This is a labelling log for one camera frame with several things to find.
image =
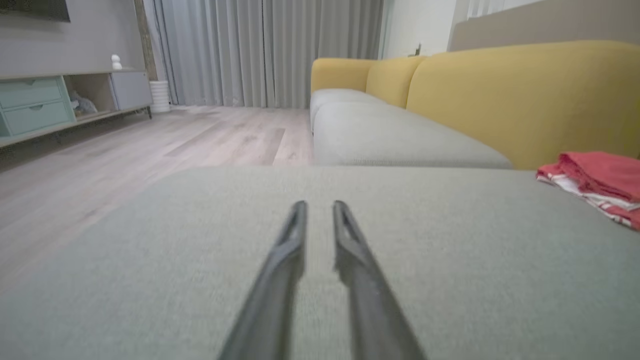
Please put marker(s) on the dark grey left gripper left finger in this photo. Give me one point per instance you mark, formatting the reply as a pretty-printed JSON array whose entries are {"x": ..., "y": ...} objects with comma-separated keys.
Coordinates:
[{"x": 272, "y": 290}]

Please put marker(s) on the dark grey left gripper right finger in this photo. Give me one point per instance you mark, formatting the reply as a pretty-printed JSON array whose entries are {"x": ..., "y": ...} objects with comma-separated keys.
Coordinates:
[{"x": 367, "y": 290}]

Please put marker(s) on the red white striped garment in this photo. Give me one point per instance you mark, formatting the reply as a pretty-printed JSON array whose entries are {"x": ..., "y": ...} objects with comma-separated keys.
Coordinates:
[{"x": 600, "y": 175}]

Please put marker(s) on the large grey sofa seat cushion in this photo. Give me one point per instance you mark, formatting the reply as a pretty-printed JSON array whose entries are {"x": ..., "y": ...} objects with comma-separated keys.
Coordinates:
[{"x": 475, "y": 260}]

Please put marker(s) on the long grey sofa seat cushion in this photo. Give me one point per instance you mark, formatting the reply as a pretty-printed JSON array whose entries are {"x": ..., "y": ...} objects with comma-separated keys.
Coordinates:
[{"x": 390, "y": 140}]

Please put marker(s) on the small grey sofa seat cushion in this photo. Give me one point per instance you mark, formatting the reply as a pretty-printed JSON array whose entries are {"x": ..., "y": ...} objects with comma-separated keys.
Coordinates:
[{"x": 335, "y": 97}]

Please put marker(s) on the narrow yellow sofa back cushion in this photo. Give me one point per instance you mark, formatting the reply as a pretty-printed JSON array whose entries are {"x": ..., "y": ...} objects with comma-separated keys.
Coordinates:
[{"x": 392, "y": 80}]

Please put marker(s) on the yellow sofa end cushion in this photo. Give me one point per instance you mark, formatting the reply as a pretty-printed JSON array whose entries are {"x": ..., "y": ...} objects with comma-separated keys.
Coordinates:
[{"x": 337, "y": 74}]

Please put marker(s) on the white ribbed bin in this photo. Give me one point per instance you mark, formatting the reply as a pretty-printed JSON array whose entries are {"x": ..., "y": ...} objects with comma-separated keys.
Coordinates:
[{"x": 160, "y": 96}]

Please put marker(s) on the grey pleated curtain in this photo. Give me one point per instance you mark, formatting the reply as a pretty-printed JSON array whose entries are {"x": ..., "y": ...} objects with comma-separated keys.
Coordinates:
[{"x": 260, "y": 50}]

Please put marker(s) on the grey cabinet door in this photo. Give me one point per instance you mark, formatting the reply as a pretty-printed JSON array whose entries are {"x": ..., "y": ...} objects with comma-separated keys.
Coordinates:
[{"x": 131, "y": 90}]

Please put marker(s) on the small dark ornament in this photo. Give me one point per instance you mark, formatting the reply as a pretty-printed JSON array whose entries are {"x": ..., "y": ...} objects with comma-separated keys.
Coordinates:
[{"x": 417, "y": 49}]

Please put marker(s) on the grey soft toy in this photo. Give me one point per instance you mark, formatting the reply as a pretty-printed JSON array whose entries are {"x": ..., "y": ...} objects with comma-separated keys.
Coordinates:
[{"x": 82, "y": 105}]

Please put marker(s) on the wooden media cabinet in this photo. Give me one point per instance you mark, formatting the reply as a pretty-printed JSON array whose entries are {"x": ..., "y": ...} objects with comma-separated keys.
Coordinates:
[{"x": 90, "y": 90}]

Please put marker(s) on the small white figurine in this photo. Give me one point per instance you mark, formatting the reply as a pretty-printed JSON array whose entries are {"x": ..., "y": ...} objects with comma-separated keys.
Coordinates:
[{"x": 116, "y": 62}]

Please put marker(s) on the teal cabinet drawer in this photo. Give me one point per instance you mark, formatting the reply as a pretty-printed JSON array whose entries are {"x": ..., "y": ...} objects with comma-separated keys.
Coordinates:
[
  {"x": 35, "y": 117},
  {"x": 30, "y": 92}
]

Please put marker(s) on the beige wall panel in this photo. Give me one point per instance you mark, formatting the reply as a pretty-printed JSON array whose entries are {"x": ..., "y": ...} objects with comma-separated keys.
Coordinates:
[{"x": 550, "y": 25}]

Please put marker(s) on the dark wall television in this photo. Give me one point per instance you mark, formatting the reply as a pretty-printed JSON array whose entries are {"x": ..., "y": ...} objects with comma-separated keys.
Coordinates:
[{"x": 35, "y": 9}]

